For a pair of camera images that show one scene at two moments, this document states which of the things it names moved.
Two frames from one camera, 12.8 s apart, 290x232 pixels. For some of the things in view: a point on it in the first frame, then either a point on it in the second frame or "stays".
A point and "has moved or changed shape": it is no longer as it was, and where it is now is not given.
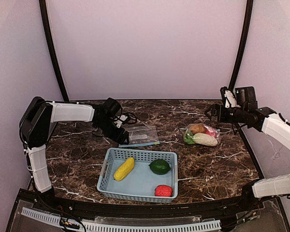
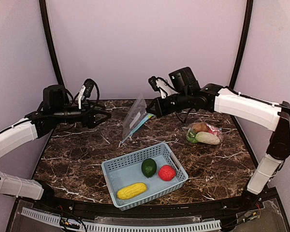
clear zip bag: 141,136 -> 137,117
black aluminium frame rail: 43,207 stays
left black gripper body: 119,134 -> 90,118
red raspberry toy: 163,190 -> 166,173
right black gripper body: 215,112 -> 160,108
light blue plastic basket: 139,183 has moved or changed shape
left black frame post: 54,49 stays
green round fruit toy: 159,166 -> 149,167
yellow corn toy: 123,170 -> 132,191
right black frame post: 243,46 stays
